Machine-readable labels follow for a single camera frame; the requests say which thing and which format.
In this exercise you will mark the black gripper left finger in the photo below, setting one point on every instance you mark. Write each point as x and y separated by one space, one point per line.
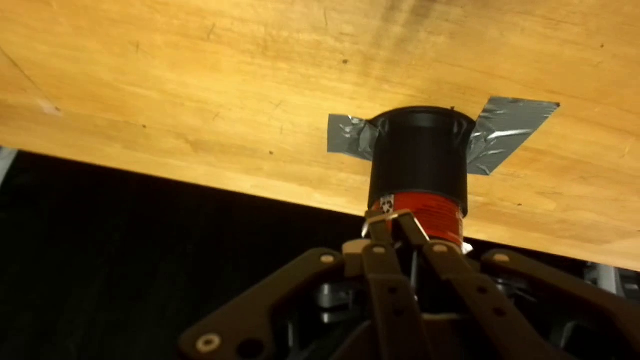
382 301

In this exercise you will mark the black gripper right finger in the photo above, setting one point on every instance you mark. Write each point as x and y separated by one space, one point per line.
507 301

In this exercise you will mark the brown cup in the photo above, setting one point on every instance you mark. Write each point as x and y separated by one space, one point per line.
421 160

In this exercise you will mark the grey duct tape piece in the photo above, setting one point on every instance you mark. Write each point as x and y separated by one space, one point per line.
507 131
351 136

